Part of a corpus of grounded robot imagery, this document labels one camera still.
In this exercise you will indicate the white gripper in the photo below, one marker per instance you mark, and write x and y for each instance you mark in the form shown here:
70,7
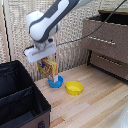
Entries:
40,53

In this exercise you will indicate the orange yellow food box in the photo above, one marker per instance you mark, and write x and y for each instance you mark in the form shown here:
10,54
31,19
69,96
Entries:
50,69

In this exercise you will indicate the brown drawer with cabinet interior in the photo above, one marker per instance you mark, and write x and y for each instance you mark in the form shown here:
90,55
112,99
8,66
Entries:
116,50

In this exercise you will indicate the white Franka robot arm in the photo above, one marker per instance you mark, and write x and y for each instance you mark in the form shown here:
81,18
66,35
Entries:
45,23

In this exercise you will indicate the dark brown drawer cabinet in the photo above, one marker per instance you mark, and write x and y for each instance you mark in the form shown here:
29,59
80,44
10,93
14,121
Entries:
89,61

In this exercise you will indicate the brown drawer front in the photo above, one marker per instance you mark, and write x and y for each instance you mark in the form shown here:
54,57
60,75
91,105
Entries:
115,70

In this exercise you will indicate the blue bowl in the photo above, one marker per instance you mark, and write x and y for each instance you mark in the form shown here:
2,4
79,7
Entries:
60,82

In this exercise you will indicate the yellow bowl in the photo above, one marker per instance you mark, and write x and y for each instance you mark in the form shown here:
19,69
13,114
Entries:
74,88

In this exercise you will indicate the black fabric storage box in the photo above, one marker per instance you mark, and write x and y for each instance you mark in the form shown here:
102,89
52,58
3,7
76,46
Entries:
20,100

